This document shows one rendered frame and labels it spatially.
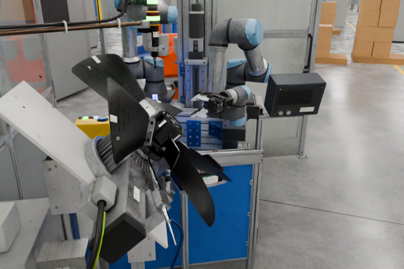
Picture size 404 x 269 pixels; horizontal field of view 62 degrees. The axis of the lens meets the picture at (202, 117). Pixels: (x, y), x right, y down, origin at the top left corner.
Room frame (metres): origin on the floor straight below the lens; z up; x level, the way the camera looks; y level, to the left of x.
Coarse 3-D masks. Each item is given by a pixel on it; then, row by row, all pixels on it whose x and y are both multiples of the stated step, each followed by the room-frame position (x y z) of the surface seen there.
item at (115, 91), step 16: (112, 80) 0.85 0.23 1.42; (112, 96) 0.81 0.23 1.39; (128, 96) 0.88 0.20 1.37; (112, 112) 0.78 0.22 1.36; (128, 112) 0.85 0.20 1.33; (144, 112) 0.95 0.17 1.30; (112, 128) 0.76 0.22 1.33; (128, 128) 0.83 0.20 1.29; (144, 128) 0.93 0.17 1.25; (112, 144) 0.73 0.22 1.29; (128, 144) 0.82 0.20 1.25
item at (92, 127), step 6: (78, 120) 1.46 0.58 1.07; (84, 120) 1.46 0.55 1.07; (90, 120) 1.46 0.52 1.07; (96, 120) 1.46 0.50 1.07; (108, 120) 1.46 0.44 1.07; (78, 126) 1.40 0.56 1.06; (84, 126) 1.41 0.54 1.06; (90, 126) 1.41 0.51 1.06; (96, 126) 1.42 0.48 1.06; (102, 126) 1.42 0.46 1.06; (108, 126) 1.43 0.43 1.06; (84, 132) 1.41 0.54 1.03; (90, 132) 1.41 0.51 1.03; (96, 132) 1.42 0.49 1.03; (102, 132) 1.42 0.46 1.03; (108, 132) 1.42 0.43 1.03
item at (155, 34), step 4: (152, 28) 1.14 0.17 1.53; (156, 28) 1.14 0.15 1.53; (152, 32) 1.14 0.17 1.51; (156, 32) 1.14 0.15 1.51; (152, 36) 1.14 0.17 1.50; (156, 36) 1.14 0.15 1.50; (152, 40) 1.14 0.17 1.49; (156, 40) 1.14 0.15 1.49; (152, 44) 1.14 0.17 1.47; (156, 44) 1.14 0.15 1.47; (152, 52) 1.15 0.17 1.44; (156, 52) 1.15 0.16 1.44; (152, 56) 1.15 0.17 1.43; (156, 56) 1.15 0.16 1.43
